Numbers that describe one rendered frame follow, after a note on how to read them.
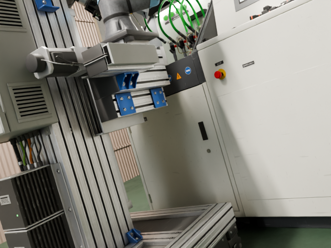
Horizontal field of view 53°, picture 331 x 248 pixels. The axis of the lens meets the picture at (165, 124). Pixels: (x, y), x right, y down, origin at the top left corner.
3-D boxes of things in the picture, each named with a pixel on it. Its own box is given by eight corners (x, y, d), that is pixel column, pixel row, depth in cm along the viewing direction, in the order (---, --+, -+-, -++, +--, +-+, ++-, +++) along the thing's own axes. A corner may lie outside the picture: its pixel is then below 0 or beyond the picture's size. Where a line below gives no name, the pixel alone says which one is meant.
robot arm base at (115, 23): (124, 32, 131) (117, 8, 131) (98, 46, 140) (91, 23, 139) (147, 34, 144) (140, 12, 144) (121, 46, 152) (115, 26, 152)
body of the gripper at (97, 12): (100, 22, 199) (82, 10, 196) (106, 13, 204) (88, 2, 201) (105, 14, 193) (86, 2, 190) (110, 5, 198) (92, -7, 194)
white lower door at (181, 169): (152, 213, 216) (122, 111, 215) (155, 211, 218) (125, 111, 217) (238, 211, 172) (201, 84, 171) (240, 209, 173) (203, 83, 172)
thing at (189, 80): (125, 110, 214) (117, 86, 214) (130, 109, 217) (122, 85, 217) (199, 83, 172) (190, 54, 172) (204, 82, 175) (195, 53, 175)
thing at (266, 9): (248, 24, 155) (244, 13, 154) (258, 24, 162) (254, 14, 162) (295, 2, 139) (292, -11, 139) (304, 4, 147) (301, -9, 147)
